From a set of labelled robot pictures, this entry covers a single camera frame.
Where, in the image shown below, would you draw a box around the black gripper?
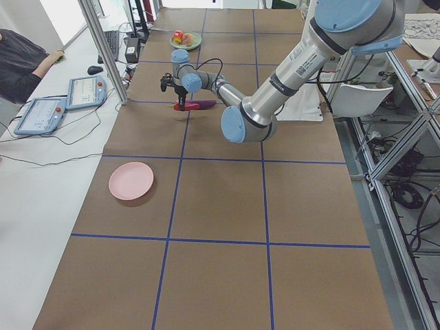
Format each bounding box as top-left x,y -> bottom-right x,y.
174,85 -> 188,111

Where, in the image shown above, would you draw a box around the red chili pepper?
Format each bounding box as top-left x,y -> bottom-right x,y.
172,102 -> 201,111

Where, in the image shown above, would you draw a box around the purple eggplant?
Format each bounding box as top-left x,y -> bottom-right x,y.
193,100 -> 217,110

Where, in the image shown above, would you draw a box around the peach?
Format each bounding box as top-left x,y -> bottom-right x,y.
182,33 -> 194,47

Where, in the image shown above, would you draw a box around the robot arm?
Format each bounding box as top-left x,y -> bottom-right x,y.
160,0 -> 405,143

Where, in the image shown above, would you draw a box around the person's hand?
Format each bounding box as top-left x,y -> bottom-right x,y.
50,49 -> 65,63

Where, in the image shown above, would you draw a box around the green plate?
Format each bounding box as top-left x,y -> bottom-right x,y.
170,31 -> 202,51

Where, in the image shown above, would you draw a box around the black power adapter box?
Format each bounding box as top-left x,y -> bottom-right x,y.
124,38 -> 140,63

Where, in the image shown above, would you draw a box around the black keyboard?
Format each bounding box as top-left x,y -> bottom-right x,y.
104,30 -> 120,61

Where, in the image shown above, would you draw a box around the black computer mouse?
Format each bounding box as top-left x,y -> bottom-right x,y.
87,65 -> 103,76

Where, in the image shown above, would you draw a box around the pink plate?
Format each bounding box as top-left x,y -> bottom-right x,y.
109,162 -> 154,201

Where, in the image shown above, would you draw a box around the far blue teach pendant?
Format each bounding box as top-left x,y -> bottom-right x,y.
66,75 -> 107,110

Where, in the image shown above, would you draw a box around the blue teach pendant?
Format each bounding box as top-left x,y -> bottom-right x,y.
66,75 -> 107,110
14,98 -> 67,135

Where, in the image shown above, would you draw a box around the near blue teach pendant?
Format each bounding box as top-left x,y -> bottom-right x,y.
14,98 -> 67,135

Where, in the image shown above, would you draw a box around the person in dark shirt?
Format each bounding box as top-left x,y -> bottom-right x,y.
1,29 -> 55,105

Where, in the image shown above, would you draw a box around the white plastic cover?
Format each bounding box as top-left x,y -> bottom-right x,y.
331,84 -> 393,118

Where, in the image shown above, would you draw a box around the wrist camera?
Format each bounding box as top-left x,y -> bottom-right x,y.
160,73 -> 175,92

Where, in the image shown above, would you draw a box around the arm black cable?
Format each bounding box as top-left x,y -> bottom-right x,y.
194,58 -> 228,94

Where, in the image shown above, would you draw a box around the pendant black cable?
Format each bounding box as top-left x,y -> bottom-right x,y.
0,106 -> 104,167

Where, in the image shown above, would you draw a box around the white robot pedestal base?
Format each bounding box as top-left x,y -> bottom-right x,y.
275,83 -> 323,122

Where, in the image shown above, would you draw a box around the grey aluminium frame post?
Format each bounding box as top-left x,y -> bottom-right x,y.
78,0 -> 129,105

